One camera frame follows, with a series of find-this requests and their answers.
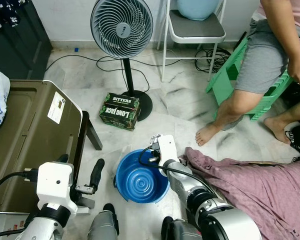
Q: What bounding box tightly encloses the grey robot leg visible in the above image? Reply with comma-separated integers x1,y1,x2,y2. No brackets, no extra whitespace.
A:
87,202,120,240
161,216,203,240

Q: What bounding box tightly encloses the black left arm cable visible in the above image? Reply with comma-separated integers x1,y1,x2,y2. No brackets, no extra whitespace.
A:
0,169,39,240

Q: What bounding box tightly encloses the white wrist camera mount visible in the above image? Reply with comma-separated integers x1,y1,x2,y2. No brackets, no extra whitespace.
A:
36,161,73,205
152,134,180,166

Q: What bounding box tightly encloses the grey right robot leg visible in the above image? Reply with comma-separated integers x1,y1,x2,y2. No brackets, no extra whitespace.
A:
161,216,203,240

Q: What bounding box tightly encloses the dark floral hanging cloth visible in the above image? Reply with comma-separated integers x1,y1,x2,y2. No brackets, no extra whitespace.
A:
0,0,31,31

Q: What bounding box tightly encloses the tangled black cable bundle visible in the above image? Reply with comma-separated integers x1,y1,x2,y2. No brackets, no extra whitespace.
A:
195,46,233,75

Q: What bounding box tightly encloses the green plastic stool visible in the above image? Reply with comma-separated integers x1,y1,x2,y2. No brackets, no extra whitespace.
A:
206,35,296,122

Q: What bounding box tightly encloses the green black bitters carton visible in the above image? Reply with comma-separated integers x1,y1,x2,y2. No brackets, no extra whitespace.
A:
99,92,141,131

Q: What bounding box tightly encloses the grey left robot leg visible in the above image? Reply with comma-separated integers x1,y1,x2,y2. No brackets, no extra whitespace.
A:
87,202,120,240

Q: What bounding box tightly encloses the purple cartoon print blanket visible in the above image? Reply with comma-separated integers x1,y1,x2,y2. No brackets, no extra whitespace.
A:
184,146,300,240

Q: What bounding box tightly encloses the black fan power cable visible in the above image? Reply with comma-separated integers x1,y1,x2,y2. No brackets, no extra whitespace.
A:
46,52,166,96

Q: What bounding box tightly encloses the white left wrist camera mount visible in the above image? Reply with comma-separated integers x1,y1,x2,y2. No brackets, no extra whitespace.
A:
36,161,73,205

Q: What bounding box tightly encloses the person in grey shorts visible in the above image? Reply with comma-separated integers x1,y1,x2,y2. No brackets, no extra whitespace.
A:
195,0,300,147

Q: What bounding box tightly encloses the light blue plastic basin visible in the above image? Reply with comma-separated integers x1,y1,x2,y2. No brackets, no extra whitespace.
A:
176,0,222,21

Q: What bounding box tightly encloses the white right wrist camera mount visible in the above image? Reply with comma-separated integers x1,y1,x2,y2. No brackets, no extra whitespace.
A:
152,134,180,166

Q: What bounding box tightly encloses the dark blue plastic basin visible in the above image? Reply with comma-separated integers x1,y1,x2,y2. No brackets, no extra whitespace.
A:
114,149,171,204

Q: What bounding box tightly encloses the dark wardrobe cabinet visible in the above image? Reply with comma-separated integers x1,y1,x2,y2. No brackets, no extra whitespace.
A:
0,0,53,81

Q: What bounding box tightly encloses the white folding chair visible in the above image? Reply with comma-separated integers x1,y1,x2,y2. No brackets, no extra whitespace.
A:
160,0,228,83

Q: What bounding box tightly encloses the white sticker label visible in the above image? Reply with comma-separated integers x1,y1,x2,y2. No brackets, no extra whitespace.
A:
46,91,66,125

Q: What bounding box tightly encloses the grey standing fan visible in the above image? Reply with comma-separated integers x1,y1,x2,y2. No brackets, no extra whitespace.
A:
90,0,154,122

